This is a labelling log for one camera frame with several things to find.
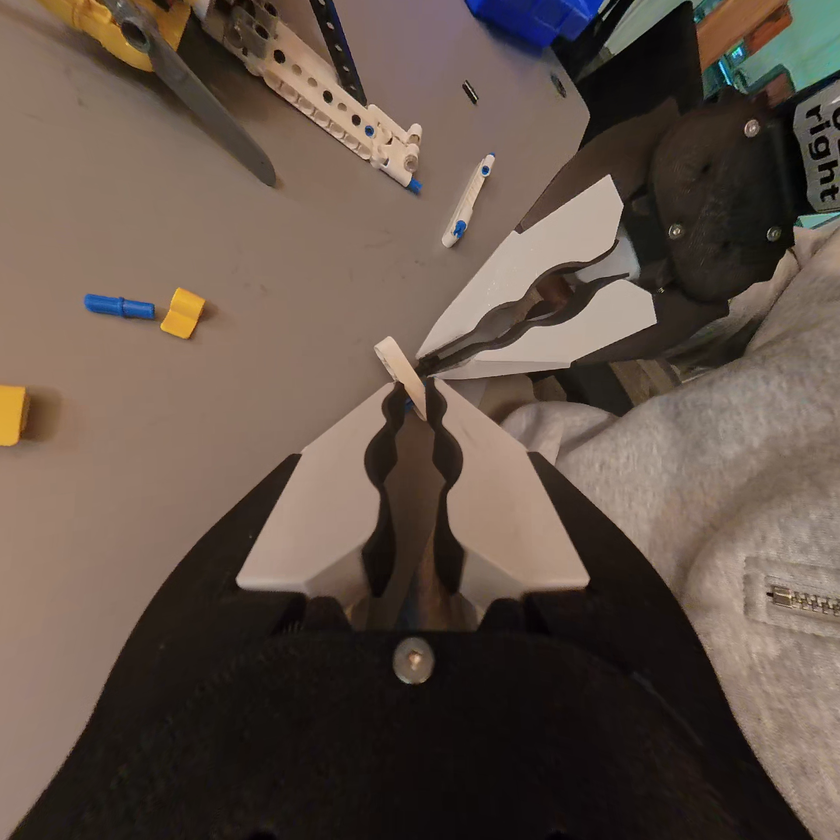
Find short white lego beam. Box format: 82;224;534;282
374;336;427;421

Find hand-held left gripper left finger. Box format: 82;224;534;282
235;384;403;618

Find white lego beam blue pins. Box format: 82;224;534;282
441;153;496;249

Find yellow lego panel white connector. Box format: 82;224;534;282
0;386;30;447

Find white lego helicopter model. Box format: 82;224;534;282
39;0;424;194

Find blue plastic bin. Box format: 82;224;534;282
465;0;605;48

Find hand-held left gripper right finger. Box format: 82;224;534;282
427;377;592;619

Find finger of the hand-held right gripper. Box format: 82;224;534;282
415;172;626;360
435;281;658;376

